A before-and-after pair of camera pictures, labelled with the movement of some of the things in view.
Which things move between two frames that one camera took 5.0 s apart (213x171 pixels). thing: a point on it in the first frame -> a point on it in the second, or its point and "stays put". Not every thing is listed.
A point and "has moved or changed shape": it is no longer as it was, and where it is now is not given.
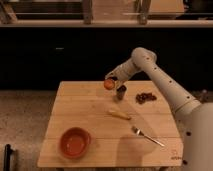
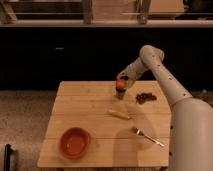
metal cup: [121, 92] stays put
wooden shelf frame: [8, 19] stays put
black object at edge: [7, 153] stays put
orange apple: [109, 84] has moved or changed shape
